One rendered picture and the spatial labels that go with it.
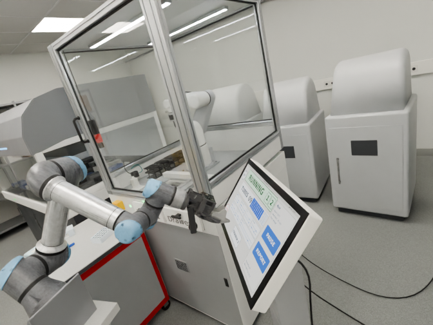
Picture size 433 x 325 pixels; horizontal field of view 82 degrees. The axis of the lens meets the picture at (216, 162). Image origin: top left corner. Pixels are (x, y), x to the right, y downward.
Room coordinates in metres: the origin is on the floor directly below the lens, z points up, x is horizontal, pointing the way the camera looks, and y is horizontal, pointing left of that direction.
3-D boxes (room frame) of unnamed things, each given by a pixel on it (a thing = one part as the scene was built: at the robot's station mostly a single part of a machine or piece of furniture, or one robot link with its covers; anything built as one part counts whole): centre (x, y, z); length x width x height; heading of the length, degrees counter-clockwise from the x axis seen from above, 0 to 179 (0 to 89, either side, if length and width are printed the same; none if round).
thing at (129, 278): (1.50, 1.01, 0.38); 0.62 x 0.58 x 0.76; 49
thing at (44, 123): (2.86, 1.58, 0.89); 1.86 x 1.21 x 1.78; 49
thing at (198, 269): (1.80, 0.16, 0.40); 1.03 x 0.95 x 0.80; 49
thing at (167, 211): (1.26, 0.27, 0.87); 0.29 x 0.02 x 0.11; 49
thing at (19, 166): (2.84, 1.58, 1.13); 1.78 x 1.14 x 0.45; 49
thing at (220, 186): (1.80, 0.16, 1.47); 1.02 x 0.95 x 1.04; 49
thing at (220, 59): (1.48, -0.21, 1.52); 0.87 x 0.01 x 0.86; 139
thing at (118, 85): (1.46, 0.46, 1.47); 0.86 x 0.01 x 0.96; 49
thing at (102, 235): (1.48, 0.85, 0.78); 0.12 x 0.08 x 0.04; 158
